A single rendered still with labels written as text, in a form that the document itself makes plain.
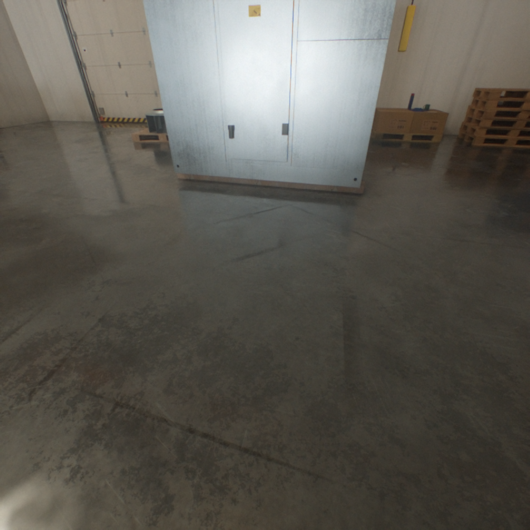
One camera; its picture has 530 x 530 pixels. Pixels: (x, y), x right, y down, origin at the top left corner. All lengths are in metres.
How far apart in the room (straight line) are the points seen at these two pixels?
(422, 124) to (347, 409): 5.63
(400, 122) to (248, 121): 3.76
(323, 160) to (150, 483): 2.62
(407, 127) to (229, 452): 5.86
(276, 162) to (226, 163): 0.54
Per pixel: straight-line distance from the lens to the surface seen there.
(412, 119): 6.18
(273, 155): 2.90
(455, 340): 1.57
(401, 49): 3.51
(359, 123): 2.79
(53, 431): 1.32
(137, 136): 6.11
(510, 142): 6.81
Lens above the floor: 1.00
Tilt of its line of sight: 35 degrees down
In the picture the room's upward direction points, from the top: straight up
